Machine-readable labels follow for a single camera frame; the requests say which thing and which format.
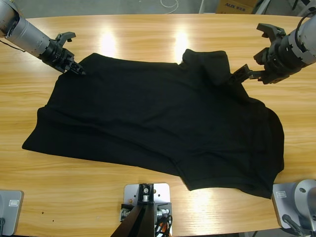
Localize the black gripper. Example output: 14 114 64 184
228 34 310 85
39 39 87 76

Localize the black T-shirt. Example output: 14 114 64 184
21 48 285 199

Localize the cardboard box with AUX print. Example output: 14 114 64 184
215 0 255 14

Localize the silver metal clamp fitting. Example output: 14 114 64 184
119 203 133 222
156 208 172 221

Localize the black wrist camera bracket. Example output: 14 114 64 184
256 22 287 43
55 31 76 48

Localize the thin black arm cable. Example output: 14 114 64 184
0 40 26 53
296 9 316 36

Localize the white cable loop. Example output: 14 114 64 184
160 0 179 11

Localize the white mount block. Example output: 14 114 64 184
123 183 172 223

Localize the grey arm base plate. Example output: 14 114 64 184
0 190 25 236
271 179 316 231

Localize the dark camera post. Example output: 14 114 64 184
110 183 158 237

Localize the orange and black cable bundle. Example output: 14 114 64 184
153 214 174 237

